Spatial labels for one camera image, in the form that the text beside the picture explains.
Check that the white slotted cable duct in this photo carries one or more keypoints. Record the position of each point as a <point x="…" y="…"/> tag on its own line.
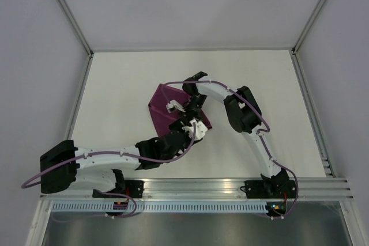
<point x="164" y="207"/>

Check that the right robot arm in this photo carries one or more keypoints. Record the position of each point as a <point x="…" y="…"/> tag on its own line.
<point x="245" y="117"/>

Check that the left aluminium frame post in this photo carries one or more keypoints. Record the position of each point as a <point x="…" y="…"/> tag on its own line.
<point x="75" y="26"/>

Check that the aluminium frame rail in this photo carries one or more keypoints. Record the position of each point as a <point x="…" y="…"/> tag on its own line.
<point x="308" y="189"/>

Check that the aluminium frame post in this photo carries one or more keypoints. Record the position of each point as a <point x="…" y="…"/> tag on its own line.
<point x="318" y="8"/>
<point x="75" y="26"/>

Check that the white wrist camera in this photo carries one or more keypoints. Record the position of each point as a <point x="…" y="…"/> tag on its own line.
<point x="173" y="106"/>
<point x="195" y="129"/>

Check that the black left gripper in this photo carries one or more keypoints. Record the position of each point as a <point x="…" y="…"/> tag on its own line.
<point x="178" y="125"/>

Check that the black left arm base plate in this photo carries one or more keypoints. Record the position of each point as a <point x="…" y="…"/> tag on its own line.
<point x="132" y="188"/>

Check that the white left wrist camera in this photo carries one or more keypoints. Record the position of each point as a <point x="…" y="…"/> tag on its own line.
<point x="195" y="129"/>

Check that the right aluminium frame post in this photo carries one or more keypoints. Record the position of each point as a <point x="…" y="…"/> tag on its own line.
<point x="318" y="8"/>

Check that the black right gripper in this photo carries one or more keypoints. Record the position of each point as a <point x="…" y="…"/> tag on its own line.
<point x="189" y="115"/>

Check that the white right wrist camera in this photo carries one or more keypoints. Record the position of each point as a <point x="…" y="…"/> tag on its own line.
<point x="173" y="106"/>

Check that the purple cloth napkin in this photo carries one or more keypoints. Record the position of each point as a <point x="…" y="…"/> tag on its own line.
<point x="157" y="107"/>

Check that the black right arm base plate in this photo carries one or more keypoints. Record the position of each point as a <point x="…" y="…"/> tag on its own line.
<point x="258" y="189"/>

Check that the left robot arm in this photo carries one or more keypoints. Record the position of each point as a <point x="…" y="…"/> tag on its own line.
<point x="67" y="167"/>

